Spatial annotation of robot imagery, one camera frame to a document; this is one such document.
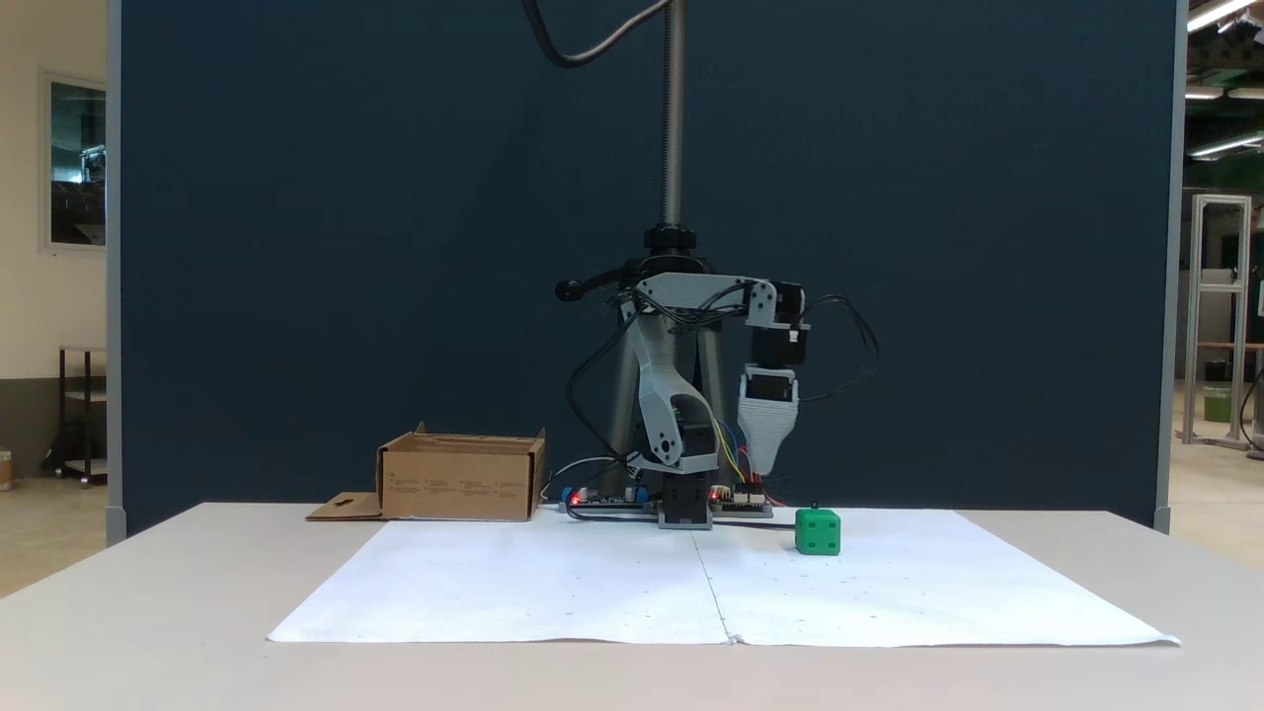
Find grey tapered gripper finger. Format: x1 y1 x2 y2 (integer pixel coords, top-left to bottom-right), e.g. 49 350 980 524
741 400 799 475

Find dark blue partition panel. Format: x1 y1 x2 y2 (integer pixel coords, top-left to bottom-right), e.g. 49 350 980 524
107 0 1189 534

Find grey hanging cable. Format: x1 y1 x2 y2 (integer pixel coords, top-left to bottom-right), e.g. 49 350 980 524
521 0 672 68

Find circuit board with blue parts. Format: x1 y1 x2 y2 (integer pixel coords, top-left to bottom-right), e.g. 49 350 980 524
558 486 661 516

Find dark shelf cart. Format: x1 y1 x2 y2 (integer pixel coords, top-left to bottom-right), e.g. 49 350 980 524
41 346 108 487

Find coloured jumper wire bundle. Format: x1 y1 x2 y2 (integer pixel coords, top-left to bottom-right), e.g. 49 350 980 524
713 420 766 493

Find circuit board with coloured wires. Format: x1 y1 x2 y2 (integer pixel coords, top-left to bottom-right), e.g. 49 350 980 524
711 489 774 518

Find grey thin cable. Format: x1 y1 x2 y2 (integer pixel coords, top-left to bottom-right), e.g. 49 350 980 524
541 457 623 503

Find green dice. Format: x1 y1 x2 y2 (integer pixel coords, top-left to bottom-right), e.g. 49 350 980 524
795 508 842 557

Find black tripod with metal pole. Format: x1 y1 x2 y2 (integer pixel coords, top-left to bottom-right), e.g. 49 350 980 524
556 0 737 500

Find white paper sheet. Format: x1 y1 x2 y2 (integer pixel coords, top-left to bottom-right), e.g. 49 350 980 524
269 520 732 645
691 509 1182 649

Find wall window with frame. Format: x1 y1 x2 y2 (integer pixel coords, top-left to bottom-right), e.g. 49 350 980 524
41 71 108 253

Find brown cardboard box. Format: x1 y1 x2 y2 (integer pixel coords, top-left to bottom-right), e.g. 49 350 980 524
306 423 547 522

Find aluminium profile frame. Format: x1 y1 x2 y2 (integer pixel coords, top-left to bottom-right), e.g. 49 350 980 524
1182 194 1253 450

